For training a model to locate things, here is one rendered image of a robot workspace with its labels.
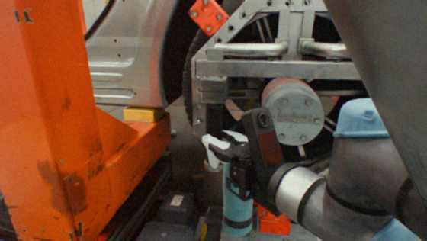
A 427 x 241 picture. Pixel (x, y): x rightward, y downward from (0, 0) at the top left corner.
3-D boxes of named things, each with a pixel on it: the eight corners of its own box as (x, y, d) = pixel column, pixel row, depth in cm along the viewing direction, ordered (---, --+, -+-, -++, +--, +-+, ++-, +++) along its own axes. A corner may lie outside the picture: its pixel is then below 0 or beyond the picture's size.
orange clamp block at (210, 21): (232, 19, 71) (210, -5, 70) (229, 18, 64) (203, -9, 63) (214, 37, 74) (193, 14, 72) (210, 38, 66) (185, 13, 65)
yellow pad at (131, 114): (165, 112, 115) (165, 102, 114) (154, 123, 102) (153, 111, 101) (138, 110, 117) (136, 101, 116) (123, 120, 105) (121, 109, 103)
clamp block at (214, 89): (230, 94, 57) (230, 70, 56) (225, 104, 49) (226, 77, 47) (208, 92, 58) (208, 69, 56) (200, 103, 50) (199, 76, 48)
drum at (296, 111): (306, 120, 76) (313, 73, 71) (322, 151, 56) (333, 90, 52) (259, 117, 78) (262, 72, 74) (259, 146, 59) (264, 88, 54)
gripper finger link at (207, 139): (193, 161, 53) (224, 178, 47) (192, 135, 51) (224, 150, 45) (203, 156, 55) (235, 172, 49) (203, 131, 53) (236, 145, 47)
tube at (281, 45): (287, 54, 65) (291, 10, 61) (298, 63, 47) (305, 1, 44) (220, 53, 68) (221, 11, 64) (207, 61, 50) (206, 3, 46)
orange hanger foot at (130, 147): (172, 142, 122) (168, 72, 111) (115, 216, 74) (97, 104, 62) (140, 140, 125) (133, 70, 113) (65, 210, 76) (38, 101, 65)
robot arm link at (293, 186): (300, 188, 32) (335, 169, 36) (273, 173, 35) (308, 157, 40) (293, 235, 34) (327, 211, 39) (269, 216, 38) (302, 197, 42)
